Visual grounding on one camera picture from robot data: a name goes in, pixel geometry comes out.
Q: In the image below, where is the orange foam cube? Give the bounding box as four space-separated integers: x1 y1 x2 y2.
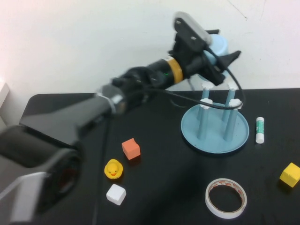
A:
121 137 141 161

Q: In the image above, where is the yellow rubber duck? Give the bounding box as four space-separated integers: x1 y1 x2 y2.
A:
104 158 124 180

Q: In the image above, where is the white green glue stick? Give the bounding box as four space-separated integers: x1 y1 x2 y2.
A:
255 117 266 144

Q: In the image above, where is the yellow foam cube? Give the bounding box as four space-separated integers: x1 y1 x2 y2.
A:
278 162 300 188

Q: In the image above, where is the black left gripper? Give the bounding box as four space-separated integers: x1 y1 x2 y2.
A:
168 29 241 85

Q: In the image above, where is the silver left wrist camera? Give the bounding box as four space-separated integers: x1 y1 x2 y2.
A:
173 11 213 51

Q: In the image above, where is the blue four-peg cup stand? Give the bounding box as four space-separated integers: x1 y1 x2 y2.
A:
180 82 249 155

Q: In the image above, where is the light blue plastic cup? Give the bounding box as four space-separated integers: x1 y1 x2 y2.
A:
201 34 229 79

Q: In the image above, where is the white foam cube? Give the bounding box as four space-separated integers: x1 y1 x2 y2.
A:
105 183 127 206

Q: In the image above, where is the white tape roll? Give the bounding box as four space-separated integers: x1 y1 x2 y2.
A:
205 178 248 219

